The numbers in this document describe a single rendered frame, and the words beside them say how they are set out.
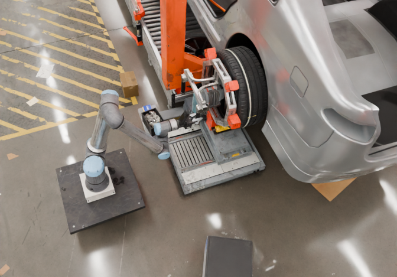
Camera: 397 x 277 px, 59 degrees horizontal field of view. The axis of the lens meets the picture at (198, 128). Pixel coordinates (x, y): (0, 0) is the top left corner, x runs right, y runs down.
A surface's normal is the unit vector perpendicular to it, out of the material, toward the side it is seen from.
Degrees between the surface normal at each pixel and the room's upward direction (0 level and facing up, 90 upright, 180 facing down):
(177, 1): 90
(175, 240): 0
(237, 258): 0
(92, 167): 4
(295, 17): 47
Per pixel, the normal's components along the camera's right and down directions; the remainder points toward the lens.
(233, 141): 0.07, -0.59
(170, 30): 0.36, 0.76
